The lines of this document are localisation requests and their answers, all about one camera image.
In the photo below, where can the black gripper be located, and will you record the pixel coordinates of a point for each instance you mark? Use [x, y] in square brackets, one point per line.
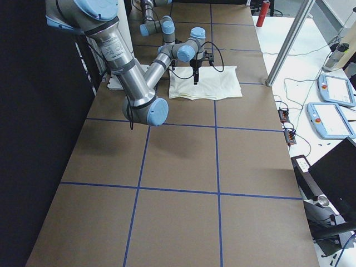
[195, 65]
[172, 64]

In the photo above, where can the cream long-sleeve cat shirt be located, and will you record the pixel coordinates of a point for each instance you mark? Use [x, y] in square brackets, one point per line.
[212, 85]

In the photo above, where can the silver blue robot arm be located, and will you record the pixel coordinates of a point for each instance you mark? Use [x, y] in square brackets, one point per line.
[158, 19]
[99, 21]

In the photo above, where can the small orange electronics box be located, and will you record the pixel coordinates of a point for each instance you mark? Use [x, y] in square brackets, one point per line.
[283, 115]

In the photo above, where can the red bottle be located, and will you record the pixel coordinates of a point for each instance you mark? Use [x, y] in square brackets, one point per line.
[263, 12]

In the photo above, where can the far blue teach pendant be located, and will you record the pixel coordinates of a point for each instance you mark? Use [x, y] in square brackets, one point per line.
[336, 90]

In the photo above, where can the blue teach pendant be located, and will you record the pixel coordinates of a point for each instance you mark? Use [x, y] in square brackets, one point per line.
[336, 90]
[329, 121]

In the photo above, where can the near blue teach pendant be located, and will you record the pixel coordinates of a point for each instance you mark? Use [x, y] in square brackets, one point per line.
[329, 121]

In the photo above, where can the black box white label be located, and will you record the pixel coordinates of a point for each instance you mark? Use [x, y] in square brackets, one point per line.
[307, 184]

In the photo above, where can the black monitor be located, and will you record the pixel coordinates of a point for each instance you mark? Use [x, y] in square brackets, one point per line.
[334, 173]

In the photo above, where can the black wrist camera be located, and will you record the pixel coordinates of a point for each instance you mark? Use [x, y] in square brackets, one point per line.
[209, 57]

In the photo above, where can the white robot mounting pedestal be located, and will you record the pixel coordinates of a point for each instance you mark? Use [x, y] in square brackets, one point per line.
[126, 73]

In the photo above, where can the aluminium frame post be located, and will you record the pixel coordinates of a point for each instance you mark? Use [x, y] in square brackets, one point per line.
[295, 28]

